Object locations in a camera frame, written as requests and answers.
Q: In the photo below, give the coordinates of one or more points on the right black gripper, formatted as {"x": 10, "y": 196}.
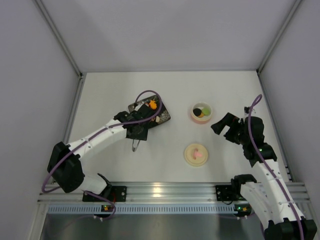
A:
{"x": 230, "y": 131}

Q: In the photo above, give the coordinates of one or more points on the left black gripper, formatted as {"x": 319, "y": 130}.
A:
{"x": 136, "y": 136}

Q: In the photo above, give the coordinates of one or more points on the green sandwich cookie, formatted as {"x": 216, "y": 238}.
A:
{"x": 206, "y": 111}

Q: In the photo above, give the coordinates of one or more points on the orange fish-shaped food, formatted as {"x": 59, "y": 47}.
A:
{"x": 153, "y": 104}

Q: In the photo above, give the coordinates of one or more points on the black sandwich cookie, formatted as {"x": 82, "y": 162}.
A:
{"x": 196, "y": 111}

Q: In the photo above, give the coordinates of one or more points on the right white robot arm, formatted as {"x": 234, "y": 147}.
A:
{"x": 265, "y": 189}

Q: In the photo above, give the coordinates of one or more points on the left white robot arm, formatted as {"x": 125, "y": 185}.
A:
{"x": 67, "y": 162}

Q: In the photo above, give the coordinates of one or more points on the cream white round cookie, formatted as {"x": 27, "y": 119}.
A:
{"x": 157, "y": 119}

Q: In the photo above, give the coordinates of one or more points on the black floral square plate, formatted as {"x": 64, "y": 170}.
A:
{"x": 163, "y": 114}

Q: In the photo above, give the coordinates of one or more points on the cream pink round bowl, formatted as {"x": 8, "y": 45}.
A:
{"x": 205, "y": 119}

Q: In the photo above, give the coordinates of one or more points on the cream lid pink knob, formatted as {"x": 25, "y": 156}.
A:
{"x": 196, "y": 155}

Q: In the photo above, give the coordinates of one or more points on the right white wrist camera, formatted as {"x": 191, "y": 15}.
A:
{"x": 247, "y": 110}

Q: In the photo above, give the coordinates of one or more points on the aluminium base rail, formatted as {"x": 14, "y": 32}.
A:
{"x": 148, "y": 193}

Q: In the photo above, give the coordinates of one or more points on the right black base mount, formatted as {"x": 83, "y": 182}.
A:
{"x": 225, "y": 193}

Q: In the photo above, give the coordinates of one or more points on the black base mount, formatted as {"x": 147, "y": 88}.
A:
{"x": 113, "y": 193}
{"x": 225, "y": 193}

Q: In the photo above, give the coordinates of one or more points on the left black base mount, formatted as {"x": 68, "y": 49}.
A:
{"x": 113, "y": 193}

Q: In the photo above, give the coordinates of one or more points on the slotted grey cable duct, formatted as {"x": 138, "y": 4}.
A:
{"x": 145, "y": 209}

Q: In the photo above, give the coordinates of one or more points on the right aluminium frame post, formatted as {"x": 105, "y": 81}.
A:
{"x": 279, "y": 34}

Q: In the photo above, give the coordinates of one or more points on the aluminium frame post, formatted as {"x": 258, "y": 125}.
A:
{"x": 279, "y": 34}
{"x": 57, "y": 35}

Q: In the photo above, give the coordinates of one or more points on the left aluminium frame post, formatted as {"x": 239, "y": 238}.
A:
{"x": 57, "y": 35}

